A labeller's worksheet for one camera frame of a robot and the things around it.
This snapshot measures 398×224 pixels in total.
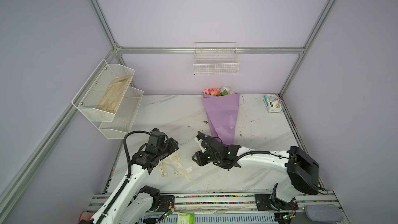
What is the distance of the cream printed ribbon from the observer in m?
0.83

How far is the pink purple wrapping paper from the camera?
96 cm

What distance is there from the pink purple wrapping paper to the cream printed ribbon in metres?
0.26
